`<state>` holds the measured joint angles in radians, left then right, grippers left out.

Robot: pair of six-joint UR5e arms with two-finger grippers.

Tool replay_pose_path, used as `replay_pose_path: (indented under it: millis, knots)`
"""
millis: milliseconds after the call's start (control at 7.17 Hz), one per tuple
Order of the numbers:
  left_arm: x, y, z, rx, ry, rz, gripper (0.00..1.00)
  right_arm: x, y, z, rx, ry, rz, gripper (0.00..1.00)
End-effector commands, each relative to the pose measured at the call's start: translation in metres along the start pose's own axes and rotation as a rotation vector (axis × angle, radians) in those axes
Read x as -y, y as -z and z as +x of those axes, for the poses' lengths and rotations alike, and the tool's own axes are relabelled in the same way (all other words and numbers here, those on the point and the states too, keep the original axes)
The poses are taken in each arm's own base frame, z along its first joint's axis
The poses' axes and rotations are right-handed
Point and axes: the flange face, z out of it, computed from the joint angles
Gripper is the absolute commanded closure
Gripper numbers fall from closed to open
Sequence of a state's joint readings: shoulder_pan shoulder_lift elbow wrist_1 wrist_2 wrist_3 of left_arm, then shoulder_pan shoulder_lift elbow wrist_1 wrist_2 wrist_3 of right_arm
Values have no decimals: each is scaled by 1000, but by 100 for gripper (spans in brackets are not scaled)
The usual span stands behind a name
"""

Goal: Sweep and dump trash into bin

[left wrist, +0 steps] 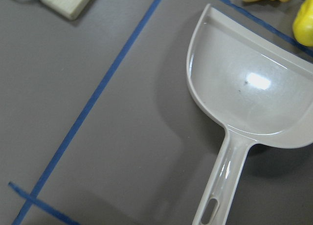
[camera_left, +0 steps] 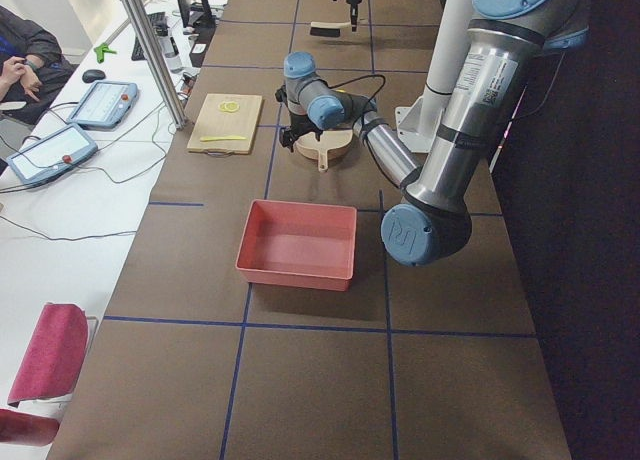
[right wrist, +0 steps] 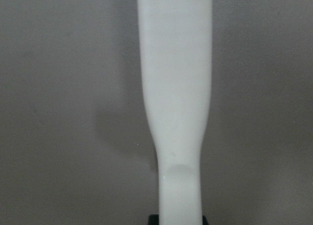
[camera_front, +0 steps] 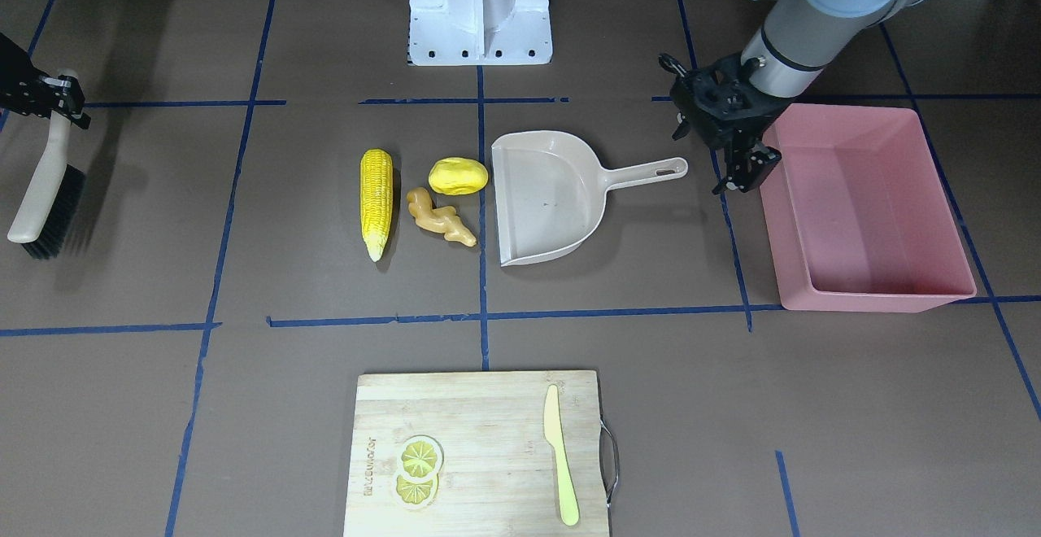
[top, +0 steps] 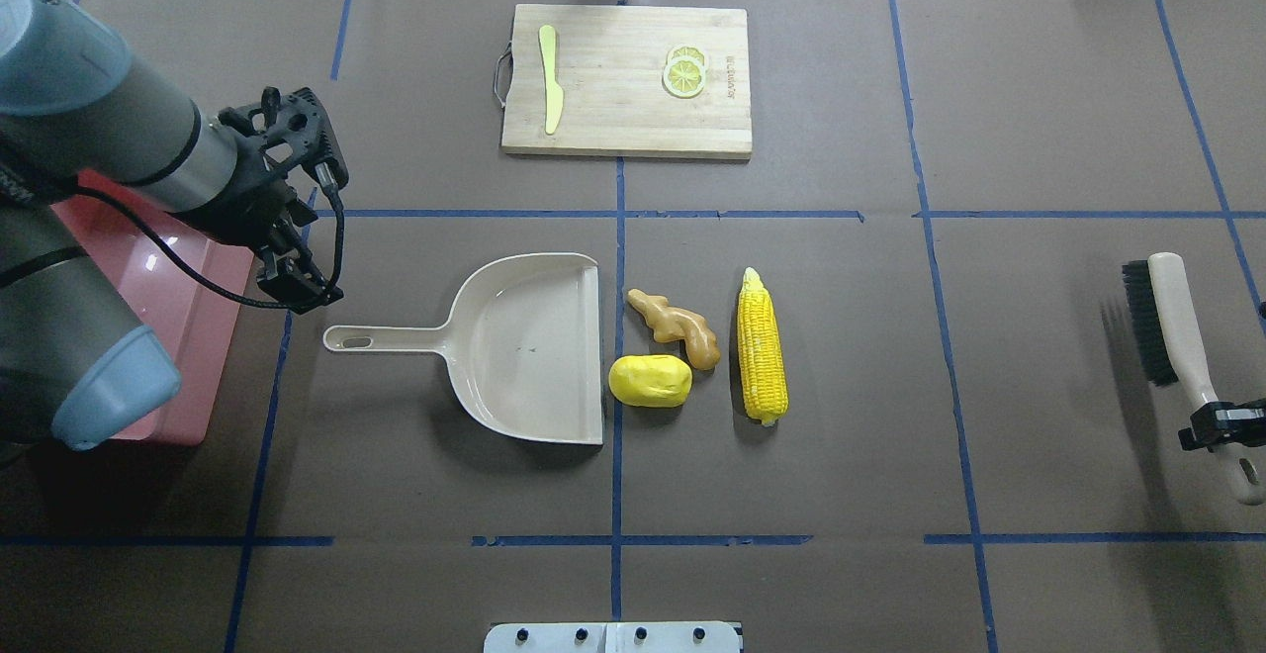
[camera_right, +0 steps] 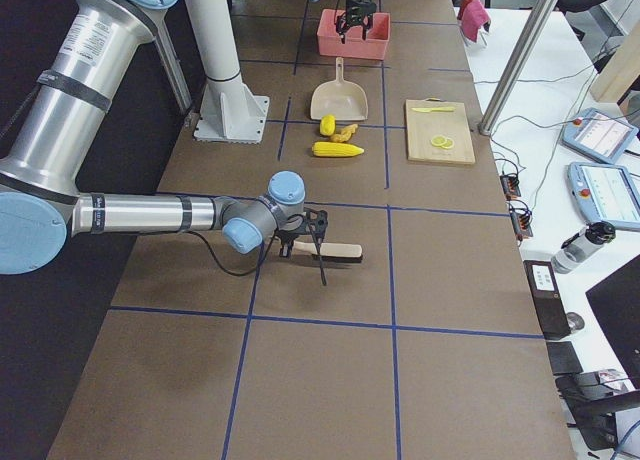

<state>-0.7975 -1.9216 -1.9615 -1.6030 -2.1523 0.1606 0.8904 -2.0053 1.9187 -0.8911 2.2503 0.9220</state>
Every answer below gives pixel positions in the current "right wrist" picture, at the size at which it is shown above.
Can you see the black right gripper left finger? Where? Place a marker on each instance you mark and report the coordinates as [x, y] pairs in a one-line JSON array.
[[153, 219]]

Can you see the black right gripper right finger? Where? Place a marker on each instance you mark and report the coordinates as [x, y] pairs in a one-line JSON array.
[[204, 220]]

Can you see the white handled black brush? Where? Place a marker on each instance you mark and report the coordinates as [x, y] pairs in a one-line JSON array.
[[176, 63]]

